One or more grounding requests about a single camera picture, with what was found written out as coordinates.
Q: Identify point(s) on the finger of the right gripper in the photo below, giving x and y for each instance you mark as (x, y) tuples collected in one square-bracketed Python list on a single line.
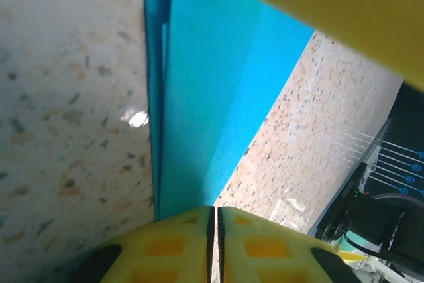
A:
[(348, 4)]

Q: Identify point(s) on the blue paper sheet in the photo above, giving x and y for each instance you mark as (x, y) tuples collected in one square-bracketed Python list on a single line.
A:
[(205, 81)]

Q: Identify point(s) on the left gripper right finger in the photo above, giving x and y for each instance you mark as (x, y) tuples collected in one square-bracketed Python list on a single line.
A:
[(265, 250)]

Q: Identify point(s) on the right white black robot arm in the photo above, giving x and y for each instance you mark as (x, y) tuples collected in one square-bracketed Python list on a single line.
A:
[(371, 220)]

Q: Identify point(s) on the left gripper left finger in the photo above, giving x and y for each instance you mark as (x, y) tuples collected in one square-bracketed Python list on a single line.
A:
[(162, 250)]

